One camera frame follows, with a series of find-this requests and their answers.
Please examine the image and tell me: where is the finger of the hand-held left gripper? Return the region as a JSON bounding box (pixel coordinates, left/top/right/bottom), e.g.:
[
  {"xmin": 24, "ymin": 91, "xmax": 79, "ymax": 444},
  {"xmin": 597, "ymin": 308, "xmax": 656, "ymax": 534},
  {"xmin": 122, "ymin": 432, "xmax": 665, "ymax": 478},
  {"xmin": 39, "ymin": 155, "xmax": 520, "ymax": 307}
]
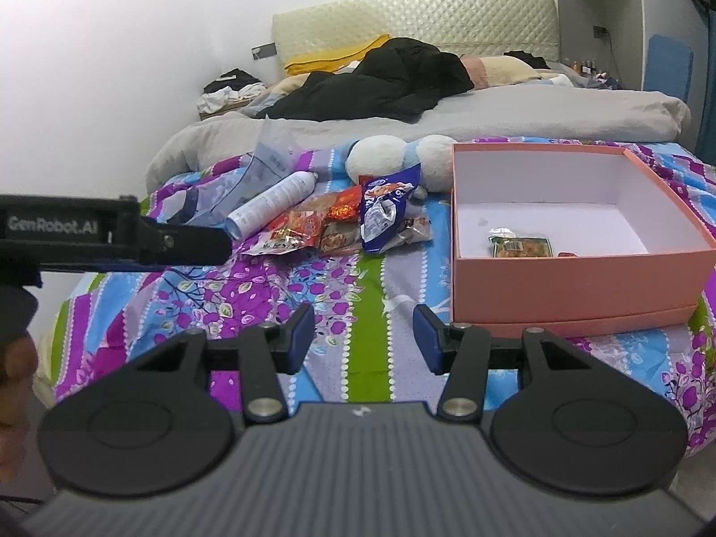
[{"xmin": 140, "ymin": 216, "xmax": 234, "ymax": 267}]

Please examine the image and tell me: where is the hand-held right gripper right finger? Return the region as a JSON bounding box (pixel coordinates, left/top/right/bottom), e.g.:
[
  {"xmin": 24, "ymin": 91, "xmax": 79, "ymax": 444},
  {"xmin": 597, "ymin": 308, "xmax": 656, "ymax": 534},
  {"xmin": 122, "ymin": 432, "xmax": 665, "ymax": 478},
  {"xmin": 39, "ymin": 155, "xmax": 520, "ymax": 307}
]
[{"xmin": 412, "ymin": 305, "xmax": 608, "ymax": 423}]

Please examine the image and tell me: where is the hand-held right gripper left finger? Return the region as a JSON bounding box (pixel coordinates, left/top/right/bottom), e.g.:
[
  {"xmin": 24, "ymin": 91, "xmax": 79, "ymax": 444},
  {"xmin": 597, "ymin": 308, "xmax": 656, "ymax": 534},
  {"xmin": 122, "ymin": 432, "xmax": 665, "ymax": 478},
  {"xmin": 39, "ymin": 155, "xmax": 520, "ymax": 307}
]
[{"xmin": 120, "ymin": 303, "xmax": 317, "ymax": 425}]

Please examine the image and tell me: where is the red label clear packet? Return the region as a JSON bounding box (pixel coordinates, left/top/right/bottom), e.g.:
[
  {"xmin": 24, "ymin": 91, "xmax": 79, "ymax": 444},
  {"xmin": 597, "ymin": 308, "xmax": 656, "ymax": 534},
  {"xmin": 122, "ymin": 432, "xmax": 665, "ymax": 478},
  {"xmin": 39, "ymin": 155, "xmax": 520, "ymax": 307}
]
[{"xmin": 249, "ymin": 209, "xmax": 326, "ymax": 256}]

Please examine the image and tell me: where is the orange nut packet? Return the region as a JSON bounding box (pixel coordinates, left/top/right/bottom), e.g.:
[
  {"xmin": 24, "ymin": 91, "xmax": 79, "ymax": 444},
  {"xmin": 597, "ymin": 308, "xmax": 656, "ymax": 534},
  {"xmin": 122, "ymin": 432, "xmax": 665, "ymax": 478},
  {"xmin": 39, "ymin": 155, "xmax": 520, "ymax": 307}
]
[{"xmin": 319, "ymin": 218, "xmax": 364, "ymax": 254}]

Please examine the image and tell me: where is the grey green packet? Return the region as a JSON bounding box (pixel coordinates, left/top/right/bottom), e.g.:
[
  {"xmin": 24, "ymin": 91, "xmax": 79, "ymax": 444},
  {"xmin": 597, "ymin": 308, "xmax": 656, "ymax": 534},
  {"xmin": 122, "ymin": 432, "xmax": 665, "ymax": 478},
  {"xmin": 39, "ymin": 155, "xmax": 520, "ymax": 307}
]
[{"xmin": 397, "ymin": 214, "xmax": 435, "ymax": 245}]

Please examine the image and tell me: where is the yellow clear packet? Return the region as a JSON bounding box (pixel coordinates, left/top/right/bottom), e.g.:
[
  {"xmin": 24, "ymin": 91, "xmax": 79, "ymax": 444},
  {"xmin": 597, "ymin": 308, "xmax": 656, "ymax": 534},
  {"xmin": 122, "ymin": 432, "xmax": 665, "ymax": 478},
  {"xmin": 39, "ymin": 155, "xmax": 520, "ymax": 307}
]
[{"xmin": 488, "ymin": 227, "xmax": 554, "ymax": 258}]

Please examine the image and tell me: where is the blue foil packet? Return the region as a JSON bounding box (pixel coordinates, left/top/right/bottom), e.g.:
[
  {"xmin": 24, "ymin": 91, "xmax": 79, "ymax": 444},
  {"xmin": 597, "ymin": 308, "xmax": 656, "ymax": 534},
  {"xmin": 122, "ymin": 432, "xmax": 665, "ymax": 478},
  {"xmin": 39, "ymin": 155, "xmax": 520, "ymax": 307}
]
[{"xmin": 358, "ymin": 165, "xmax": 431, "ymax": 252}]

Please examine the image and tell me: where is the pink cardboard box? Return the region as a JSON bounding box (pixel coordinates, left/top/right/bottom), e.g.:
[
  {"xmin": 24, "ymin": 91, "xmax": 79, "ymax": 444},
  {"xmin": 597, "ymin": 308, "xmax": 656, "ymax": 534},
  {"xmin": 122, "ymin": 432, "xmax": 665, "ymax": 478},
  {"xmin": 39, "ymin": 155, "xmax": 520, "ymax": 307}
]
[{"xmin": 450, "ymin": 142, "xmax": 716, "ymax": 337}]

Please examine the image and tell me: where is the red orange foil packet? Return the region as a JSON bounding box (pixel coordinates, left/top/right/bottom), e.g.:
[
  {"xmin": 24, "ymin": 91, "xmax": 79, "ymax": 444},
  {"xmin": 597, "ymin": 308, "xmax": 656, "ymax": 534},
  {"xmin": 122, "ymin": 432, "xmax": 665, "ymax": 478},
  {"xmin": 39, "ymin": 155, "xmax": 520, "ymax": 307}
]
[{"xmin": 324, "ymin": 187, "xmax": 364, "ymax": 222}]

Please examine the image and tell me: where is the person's left hand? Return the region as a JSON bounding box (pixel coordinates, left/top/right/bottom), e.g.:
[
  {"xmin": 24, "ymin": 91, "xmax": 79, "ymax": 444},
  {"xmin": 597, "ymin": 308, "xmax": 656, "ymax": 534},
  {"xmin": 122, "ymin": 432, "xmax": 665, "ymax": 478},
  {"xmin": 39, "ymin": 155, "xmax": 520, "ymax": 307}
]
[{"xmin": 0, "ymin": 332, "xmax": 39, "ymax": 445}]

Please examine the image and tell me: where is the floral printed blanket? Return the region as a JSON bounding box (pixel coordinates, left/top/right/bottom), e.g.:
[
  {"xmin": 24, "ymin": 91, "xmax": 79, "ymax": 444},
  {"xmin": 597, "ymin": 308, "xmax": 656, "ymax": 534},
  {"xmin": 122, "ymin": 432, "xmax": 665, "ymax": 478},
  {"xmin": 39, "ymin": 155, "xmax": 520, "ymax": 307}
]
[{"xmin": 34, "ymin": 137, "xmax": 716, "ymax": 454}]

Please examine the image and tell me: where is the white spray can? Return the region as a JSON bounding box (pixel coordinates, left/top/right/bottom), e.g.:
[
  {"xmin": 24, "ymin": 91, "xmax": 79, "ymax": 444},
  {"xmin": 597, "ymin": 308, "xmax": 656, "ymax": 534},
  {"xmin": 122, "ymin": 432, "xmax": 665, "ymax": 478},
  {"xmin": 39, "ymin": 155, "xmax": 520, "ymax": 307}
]
[{"xmin": 226, "ymin": 170, "xmax": 320, "ymax": 239}]

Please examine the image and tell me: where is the clear plastic bag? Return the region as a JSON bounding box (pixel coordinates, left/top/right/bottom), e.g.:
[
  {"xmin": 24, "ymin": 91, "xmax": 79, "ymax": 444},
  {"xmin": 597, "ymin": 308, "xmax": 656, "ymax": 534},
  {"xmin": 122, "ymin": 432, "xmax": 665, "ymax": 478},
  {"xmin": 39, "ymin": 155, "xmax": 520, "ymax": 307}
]
[{"xmin": 168, "ymin": 115, "xmax": 306, "ymax": 226}]

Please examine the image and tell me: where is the pile of clothes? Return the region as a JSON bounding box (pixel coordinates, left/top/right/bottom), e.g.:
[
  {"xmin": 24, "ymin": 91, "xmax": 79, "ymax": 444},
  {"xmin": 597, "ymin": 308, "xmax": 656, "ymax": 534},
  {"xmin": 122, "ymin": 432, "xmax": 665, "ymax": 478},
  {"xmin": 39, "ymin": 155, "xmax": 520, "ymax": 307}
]
[{"xmin": 197, "ymin": 68, "xmax": 266, "ymax": 113}]

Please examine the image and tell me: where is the white blue plush toy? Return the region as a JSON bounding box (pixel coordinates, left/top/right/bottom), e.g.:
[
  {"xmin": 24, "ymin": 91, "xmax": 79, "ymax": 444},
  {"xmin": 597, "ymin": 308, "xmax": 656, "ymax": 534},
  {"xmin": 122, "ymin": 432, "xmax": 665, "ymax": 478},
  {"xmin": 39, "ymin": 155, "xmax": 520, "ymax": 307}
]
[{"xmin": 345, "ymin": 134, "xmax": 456, "ymax": 191}]

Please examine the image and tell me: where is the yellow pillow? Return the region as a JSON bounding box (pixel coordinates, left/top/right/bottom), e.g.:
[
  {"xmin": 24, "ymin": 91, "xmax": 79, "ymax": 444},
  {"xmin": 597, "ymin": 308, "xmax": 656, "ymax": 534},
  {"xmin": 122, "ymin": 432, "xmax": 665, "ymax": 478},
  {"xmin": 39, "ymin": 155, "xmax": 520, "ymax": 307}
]
[{"xmin": 284, "ymin": 34, "xmax": 391, "ymax": 76}]

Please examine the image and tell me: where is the grey duvet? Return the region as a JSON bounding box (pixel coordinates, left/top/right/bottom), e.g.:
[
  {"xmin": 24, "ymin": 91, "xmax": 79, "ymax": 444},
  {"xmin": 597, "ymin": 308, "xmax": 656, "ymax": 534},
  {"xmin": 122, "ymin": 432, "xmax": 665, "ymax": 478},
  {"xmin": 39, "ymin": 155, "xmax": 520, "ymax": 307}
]
[{"xmin": 146, "ymin": 81, "xmax": 691, "ymax": 191}]

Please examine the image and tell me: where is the black jacket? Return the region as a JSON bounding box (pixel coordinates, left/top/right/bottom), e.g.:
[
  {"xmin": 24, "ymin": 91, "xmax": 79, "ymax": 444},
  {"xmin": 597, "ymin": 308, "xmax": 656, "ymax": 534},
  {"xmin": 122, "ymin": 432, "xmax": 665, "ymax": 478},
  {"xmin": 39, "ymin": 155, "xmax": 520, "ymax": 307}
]
[{"xmin": 254, "ymin": 37, "xmax": 475, "ymax": 123}]

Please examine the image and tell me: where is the pink pillow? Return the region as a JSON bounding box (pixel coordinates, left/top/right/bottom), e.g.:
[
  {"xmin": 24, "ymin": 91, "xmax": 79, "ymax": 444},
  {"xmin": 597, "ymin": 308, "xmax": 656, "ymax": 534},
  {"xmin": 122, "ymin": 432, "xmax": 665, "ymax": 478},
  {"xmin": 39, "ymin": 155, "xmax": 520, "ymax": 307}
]
[{"xmin": 461, "ymin": 56, "xmax": 489, "ymax": 89}]

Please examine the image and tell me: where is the beige pillow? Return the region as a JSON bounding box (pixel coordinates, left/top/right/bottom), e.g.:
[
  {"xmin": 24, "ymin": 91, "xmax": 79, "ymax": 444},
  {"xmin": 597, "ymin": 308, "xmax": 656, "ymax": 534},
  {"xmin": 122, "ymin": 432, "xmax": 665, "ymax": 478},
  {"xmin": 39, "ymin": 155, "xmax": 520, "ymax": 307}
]
[{"xmin": 484, "ymin": 55, "xmax": 556, "ymax": 88}]

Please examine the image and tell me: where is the black cloth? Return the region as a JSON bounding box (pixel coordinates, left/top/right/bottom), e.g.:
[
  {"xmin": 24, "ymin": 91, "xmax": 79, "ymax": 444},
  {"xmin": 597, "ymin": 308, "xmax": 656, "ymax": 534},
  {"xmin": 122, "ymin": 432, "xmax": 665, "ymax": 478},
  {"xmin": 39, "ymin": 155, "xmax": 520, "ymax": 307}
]
[{"xmin": 503, "ymin": 51, "xmax": 552, "ymax": 69}]

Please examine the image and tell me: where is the row of small bottles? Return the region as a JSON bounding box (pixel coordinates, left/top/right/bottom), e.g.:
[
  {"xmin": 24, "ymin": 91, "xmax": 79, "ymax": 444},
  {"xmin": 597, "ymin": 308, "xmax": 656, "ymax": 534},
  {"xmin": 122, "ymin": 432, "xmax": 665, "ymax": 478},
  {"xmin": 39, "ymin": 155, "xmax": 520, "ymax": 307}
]
[{"xmin": 562, "ymin": 57, "xmax": 610, "ymax": 77}]

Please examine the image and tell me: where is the cream quilted headboard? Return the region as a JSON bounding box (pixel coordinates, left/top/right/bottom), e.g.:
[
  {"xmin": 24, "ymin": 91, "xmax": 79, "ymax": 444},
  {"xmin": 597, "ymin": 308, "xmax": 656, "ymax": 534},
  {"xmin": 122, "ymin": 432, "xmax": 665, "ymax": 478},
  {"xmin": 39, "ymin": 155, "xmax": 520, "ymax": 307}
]
[{"xmin": 272, "ymin": 0, "xmax": 560, "ymax": 76}]

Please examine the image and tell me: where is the blue padded board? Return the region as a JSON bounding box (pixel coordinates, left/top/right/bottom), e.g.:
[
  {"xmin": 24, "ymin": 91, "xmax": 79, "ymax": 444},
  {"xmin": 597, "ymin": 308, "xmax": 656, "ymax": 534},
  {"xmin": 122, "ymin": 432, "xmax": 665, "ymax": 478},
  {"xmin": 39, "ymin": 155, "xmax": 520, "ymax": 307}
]
[{"xmin": 643, "ymin": 34, "xmax": 695, "ymax": 102}]

